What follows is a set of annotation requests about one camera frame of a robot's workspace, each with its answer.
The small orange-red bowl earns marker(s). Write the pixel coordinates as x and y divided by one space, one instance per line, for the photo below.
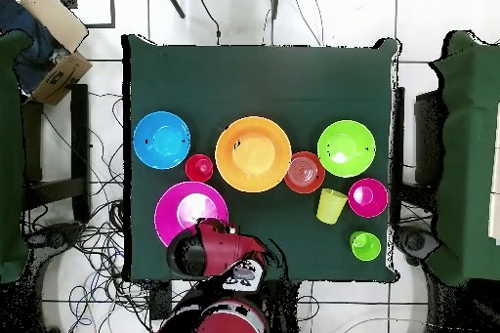
304 173

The black power strip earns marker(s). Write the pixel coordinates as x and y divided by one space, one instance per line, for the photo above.
161 301

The large pink bowl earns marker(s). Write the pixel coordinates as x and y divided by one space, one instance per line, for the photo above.
166 212

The green cloth covered table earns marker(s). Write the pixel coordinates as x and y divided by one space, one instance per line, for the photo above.
468 153
9 153

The blue bowl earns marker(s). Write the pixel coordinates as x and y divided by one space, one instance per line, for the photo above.
161 140

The black tripod leg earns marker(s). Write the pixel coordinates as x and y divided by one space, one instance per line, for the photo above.
174 1
276 1

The brown cardboard box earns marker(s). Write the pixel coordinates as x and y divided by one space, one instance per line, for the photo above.
58 79

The black stool frame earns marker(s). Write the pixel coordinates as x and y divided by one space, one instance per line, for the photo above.
80 133

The beige box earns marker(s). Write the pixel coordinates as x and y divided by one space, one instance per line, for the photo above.
54 16

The grey pedestal foot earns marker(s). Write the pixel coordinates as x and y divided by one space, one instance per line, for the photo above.
58 235
416 243

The light green bowl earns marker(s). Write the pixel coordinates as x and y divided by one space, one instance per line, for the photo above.
346 148

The dark green tablecloth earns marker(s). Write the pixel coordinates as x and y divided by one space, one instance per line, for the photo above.
254 83

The large orange bowl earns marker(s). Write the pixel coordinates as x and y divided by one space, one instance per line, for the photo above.
253 154

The small crimson bowl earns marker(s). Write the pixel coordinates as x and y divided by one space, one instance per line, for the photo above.
368 198

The dark blue cloth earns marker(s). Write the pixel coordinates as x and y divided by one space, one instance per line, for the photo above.
27 51

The green cup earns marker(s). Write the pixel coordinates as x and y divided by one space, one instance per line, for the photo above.
366 247

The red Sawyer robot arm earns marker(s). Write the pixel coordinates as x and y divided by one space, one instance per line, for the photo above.
218 255

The red cup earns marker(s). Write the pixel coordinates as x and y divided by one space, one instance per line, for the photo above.
199 167

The yellow cup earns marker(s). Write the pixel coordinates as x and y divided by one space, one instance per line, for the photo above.
331 206

